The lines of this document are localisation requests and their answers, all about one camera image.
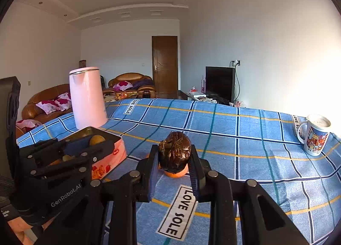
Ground oval orange tangerine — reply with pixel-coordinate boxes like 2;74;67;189
89;134;105;146

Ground white pillow magenta flowers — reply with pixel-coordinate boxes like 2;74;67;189
36;100;63;114
57;93;72;108
113;81;133;91

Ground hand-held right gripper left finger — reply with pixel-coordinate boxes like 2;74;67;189
37;144;160;245

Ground brown leather armchair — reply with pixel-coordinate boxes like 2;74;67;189
108;73;156;99

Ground blue plaid tablecloth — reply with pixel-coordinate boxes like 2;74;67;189
16;98;341;245

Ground purple blanket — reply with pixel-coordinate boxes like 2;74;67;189
132;79;154;89

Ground pink tin box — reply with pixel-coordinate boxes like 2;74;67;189
55;126;127;181

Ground black television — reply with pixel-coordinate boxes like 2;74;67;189
205;66;235;103

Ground person's left forearm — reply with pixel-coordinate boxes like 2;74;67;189
7;217;52;245

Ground white printed mug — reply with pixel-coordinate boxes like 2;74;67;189
296;114;331;156

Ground black power cable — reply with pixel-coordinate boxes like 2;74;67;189
234;66;241;101

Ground brown wooden door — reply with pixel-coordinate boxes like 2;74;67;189
152;36;178;99

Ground brown leather sofa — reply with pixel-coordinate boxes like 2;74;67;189
22;84;74;125

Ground dark brown wrinkled fruit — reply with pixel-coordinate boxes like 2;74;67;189
159;131;192;173

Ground large round orange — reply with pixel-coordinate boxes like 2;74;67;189
162;168;187;178

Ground pink electric kettle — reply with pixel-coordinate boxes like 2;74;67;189
69;67;108;130

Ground low coffee table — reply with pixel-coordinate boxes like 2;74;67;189
104;92;134;103

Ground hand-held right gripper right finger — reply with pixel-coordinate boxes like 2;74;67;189
188;144;309;245

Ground pink floral cushion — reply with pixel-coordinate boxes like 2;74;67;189
16;119;43;132

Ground low television stand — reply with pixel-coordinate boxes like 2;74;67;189
184;90;232;105

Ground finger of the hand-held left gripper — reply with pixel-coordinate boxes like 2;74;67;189
30;141;115;179
19;139;67;167

